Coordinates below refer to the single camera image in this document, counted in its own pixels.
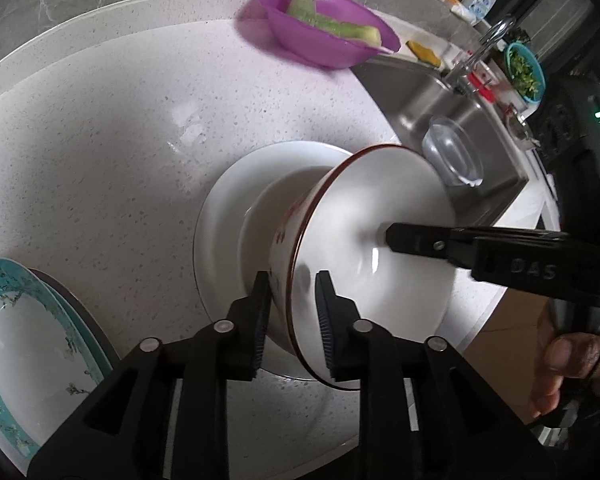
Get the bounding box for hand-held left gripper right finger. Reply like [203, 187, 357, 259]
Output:
[315, 270, 550, 480]

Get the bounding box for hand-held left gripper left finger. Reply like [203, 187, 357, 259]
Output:
[27, 271, 273, 480]

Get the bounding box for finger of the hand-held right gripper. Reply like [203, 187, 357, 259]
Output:
[385, 222, 480, 267]

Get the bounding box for white bowl red flowers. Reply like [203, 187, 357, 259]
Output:
[269, 144, 458, 391]

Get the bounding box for white deep bowl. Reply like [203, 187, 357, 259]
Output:
[237, 165, 341, 291]

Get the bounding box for large white shallow bowl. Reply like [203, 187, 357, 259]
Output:
[193, 141, 355, 386]

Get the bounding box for teal floral rim plate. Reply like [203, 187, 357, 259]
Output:
[0, 258, 112, 461]
[27, 267, 116, 386]

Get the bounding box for person's right hand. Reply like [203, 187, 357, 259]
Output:
[527, 305, 600, 418]

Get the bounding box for clear plastic container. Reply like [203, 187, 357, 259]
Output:
[422, 115, 484, 188]

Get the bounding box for stainless steel sink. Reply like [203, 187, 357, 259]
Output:
[352, 52, 530, 221]

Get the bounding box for small red item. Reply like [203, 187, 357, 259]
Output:
[468, 72, 495, 103]

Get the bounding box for round teal basket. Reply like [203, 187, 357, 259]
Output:
[504, 41, 546, 107]

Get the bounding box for yellow sponge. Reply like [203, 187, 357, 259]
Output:
[406, 40, 443, 67]

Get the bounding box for chopped greens in basket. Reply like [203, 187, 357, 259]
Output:
[508, 47, 540, 96]

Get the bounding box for chrome faucet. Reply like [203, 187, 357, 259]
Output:
[445, 16, 518, 93]

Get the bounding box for green vegetable piece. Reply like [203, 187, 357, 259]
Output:
[314, 16, 383, 45]
[286, 0, 321, 23]

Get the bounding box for purple plastic bowl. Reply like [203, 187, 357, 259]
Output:
[255, 0, 401, 70]

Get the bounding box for white packet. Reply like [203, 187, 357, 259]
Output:
[428, 0, 473, 18]

